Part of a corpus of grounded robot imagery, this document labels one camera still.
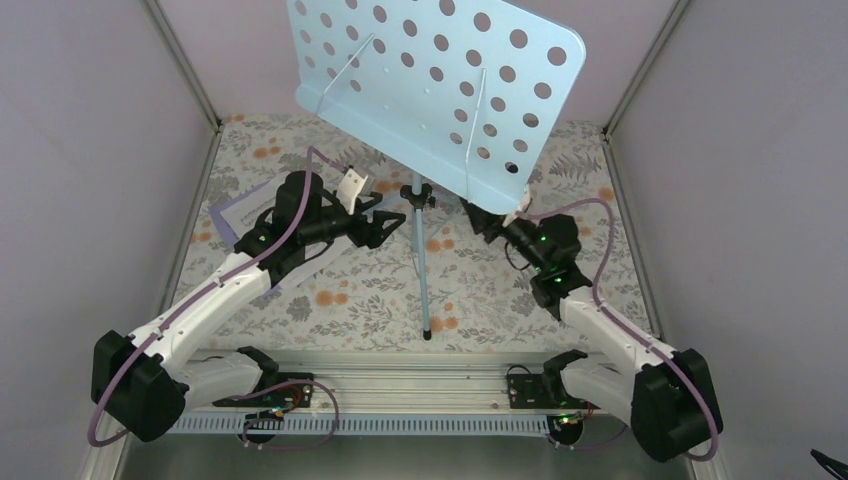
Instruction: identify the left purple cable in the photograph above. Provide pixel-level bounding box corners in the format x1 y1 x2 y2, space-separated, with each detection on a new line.
87 146 346 452

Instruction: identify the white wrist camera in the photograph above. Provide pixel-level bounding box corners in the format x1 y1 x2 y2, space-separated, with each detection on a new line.
510 191 532 221
335 165 375 215

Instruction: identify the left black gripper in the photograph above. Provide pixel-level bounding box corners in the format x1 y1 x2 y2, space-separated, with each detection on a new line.
300 191 405 249

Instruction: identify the aluminium rail base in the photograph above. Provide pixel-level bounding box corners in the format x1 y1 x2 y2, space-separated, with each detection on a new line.
79 349 730 480

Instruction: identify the light blue cable duct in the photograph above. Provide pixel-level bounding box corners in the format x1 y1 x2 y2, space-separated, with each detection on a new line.
168 412 549 437

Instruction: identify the floral patterned mat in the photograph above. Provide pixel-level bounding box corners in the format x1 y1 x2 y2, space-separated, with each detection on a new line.
177 114 650 352

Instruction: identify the black object at corner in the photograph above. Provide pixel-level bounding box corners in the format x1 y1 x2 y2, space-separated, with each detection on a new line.
810 449 848 480

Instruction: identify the black mounting plate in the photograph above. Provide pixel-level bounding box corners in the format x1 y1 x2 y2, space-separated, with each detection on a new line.
506 372 588 410
212 372 315 409

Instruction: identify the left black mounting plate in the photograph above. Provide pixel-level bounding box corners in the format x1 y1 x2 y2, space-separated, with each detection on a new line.
212 372 315 409

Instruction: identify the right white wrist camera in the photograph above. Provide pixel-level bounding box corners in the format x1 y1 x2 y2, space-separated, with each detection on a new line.
510 191 532 221

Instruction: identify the light blue music stand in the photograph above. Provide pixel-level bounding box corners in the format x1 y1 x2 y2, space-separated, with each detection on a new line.
286 0 588 342

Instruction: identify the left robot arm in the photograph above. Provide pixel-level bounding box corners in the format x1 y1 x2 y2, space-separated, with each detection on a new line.
87 170 406 447

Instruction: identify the white sheet music page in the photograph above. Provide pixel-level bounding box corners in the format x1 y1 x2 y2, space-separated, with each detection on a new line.
233 181 353 291

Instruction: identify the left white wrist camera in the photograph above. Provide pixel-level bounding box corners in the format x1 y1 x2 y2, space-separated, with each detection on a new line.
335 165 375 215

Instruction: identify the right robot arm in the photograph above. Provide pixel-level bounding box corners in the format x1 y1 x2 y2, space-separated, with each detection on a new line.
462 201 723 462

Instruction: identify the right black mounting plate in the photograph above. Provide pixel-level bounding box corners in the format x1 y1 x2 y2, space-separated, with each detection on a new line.
506 372 588 410

